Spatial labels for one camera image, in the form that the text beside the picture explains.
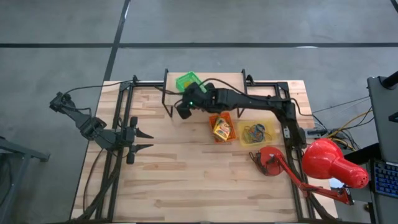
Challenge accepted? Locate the black lamp cable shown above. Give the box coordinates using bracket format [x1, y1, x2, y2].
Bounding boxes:
[248, 151, 269, 175]

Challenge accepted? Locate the wooden desk shelf riser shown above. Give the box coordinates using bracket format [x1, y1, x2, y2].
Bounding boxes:
[161, 68, 249, 121]

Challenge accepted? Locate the green plastic basket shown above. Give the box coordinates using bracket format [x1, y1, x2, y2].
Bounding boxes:
[175, 71, 208, 93]

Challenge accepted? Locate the yellow plastic basket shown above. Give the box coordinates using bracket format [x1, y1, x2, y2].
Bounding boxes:
[236, 119, 277, 147]

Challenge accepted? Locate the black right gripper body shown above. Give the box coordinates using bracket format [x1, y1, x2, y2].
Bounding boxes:
[176, 82, 218, 120]

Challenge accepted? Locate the large yellow crayon box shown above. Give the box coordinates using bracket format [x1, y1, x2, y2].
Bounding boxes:
[213, 117, 233, 141]

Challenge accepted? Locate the grey metal furniture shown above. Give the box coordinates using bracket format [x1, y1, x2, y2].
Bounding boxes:
[0, 136, 50, 224]

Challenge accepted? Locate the black metal rig frame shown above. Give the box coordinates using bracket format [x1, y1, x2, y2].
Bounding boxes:
[71, 74, 336, 224]

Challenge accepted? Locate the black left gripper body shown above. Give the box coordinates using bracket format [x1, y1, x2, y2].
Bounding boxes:
[121, 116, 139, 165]

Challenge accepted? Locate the grey cart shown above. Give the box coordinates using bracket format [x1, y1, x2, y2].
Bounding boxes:
[366, 75, 398, 224]

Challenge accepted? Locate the brown cable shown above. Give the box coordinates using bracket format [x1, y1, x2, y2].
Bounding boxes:
[82, 146, 106, 215]

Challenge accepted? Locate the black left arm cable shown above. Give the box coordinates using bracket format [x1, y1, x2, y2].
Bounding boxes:
[60, 80, 134, 100]

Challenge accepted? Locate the red desk lamp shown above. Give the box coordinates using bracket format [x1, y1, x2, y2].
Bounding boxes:
[250, 138, 370, 206]

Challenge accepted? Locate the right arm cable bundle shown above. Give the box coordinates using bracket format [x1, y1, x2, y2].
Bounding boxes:
[306, 96, 374, 150]

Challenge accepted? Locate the orange plastic basket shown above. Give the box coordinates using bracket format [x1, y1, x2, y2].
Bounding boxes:
[208, 111, 238, 144]

